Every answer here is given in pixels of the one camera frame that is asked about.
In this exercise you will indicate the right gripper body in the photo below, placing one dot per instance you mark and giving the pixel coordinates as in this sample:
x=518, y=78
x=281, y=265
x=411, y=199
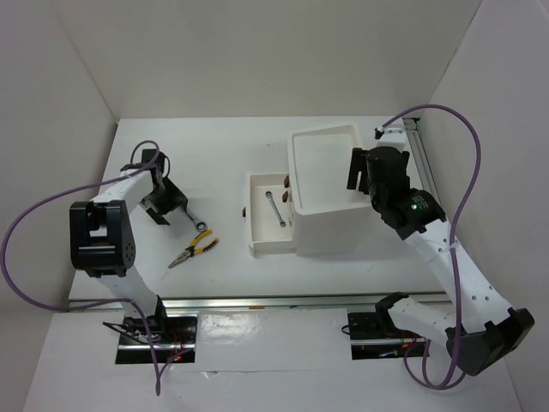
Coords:
x=407, y=157

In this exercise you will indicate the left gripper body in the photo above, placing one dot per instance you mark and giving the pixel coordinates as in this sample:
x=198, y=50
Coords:
x=165, y=198

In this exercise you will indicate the large ratchet wrench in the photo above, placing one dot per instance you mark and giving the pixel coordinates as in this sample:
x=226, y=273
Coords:
x=199, y=224

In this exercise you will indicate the yellow black pliers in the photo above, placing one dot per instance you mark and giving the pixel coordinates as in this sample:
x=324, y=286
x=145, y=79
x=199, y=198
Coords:
x=193, y=249

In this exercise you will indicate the small ratchet wrench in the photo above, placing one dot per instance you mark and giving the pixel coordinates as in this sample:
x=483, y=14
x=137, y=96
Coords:
x=270, y=197

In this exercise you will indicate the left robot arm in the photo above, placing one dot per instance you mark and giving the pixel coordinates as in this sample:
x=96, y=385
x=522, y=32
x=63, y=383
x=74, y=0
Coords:
x=102, y=242

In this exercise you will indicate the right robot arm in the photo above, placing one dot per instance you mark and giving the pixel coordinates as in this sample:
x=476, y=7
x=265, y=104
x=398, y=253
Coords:
x=484, y=326

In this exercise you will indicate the white drawer cabinet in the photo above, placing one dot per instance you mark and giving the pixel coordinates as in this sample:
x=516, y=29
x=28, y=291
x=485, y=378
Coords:
x=327, y=217

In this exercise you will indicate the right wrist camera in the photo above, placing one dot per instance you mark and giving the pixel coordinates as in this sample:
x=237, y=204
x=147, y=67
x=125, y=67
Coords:
x=393, y=136

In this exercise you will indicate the right aluminium rail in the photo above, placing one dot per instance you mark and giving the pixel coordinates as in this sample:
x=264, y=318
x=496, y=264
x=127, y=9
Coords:
x=420, y=156

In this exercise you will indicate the aluminium rail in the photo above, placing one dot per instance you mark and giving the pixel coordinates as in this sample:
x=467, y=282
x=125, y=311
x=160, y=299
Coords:
x=251, y=303
x=420, y=156

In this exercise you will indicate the front aluminium rail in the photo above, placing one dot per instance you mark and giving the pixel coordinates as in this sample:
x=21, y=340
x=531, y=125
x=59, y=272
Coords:
x=251, y=303

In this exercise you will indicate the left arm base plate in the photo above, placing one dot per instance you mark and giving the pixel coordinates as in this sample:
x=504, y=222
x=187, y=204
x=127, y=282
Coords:
x=179, y=341

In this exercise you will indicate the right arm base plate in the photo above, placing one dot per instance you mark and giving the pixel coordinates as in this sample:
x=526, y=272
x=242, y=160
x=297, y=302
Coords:
x=369, y=341

